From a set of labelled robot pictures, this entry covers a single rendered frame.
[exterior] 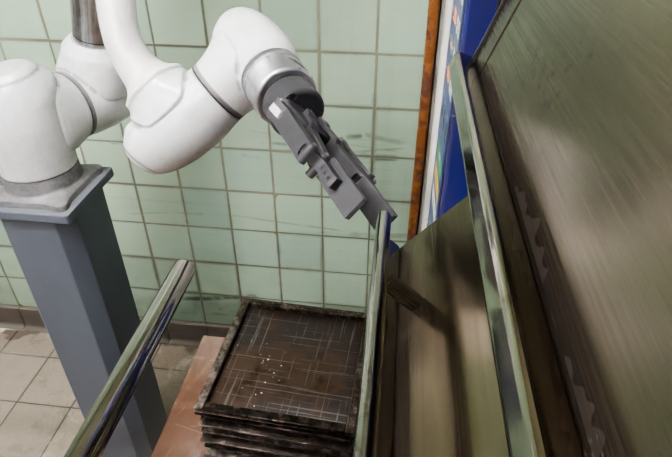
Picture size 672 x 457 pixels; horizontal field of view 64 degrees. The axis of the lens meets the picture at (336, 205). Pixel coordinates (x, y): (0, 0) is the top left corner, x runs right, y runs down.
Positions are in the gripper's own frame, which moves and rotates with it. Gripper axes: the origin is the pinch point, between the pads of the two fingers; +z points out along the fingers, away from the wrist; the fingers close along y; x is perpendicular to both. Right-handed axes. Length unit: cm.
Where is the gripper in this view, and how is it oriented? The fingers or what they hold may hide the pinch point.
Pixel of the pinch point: (358, 198)
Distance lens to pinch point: 59.7
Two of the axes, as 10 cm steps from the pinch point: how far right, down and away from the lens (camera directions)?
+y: 6.1, 2.9, 7.4
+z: 4.4, 6.5, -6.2
